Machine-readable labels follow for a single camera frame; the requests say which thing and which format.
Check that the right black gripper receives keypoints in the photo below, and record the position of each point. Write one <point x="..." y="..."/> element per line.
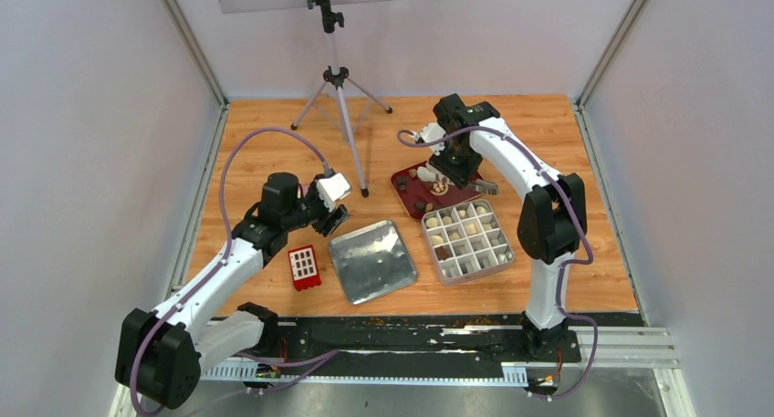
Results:
<point x="461" y="175"/>

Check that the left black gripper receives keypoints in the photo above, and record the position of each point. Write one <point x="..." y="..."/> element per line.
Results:
<point x="327" y="224"/>

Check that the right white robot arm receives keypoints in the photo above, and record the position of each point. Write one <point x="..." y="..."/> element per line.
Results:
<point x="552" y="222"/>

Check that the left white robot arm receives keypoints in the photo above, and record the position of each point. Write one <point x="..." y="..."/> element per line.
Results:
<point x="164" y="352"/>

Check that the red lacquer tray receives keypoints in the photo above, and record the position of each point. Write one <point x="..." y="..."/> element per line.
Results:
<point x="419" y="198"/>

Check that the red small box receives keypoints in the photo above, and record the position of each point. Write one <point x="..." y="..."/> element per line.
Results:
<point x="304" y="267"/>

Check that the silver tin lid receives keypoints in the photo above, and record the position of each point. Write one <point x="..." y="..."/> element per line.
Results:
<point x="372" y="262"/>

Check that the silver compartment tin box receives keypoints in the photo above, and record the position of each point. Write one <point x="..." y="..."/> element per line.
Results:
<point x="465" y="246"/>

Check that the grey tripod stand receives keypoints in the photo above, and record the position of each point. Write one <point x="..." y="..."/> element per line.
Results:
<point x="336" y="76"/>

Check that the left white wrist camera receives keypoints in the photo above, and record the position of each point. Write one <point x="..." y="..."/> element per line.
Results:
<point x="332" y="189"/>

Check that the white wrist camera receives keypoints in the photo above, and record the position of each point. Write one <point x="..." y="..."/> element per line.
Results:
<point x="430" y="132"/>
<point x="332" y="189"/>

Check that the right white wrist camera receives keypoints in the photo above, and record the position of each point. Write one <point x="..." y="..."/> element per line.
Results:
<point x="430" y="132"/>

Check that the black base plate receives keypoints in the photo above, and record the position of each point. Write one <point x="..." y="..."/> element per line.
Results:
<point x="449" y="346"/>

